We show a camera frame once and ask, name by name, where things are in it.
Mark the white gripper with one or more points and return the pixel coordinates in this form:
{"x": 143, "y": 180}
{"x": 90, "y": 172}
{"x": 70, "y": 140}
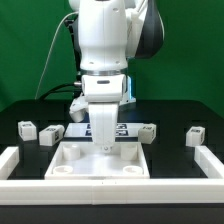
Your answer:
{"x": 103, "y": 95}

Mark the white square tabletop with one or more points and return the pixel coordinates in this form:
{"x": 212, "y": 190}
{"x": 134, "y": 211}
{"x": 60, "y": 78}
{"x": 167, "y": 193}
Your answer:
{"x": 86, "y": 161}

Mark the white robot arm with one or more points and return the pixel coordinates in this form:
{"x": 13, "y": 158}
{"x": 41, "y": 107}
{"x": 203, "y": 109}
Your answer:
{"x": 109, "y": 33}

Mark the white fiducial marker sheet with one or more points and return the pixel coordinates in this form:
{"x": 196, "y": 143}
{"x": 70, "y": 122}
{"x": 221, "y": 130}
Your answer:
{"x": 83, "y": 130}

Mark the white U-shaped fence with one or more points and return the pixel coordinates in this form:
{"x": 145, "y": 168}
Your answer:
{"x": 62, "y": 192}

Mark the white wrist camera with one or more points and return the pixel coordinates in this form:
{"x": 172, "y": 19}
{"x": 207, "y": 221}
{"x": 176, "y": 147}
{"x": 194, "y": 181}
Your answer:
{"x": 78, "y": 109}

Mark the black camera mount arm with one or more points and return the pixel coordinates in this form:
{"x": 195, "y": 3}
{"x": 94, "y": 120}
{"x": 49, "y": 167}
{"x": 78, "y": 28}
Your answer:
{"x": 72, "y": 26}

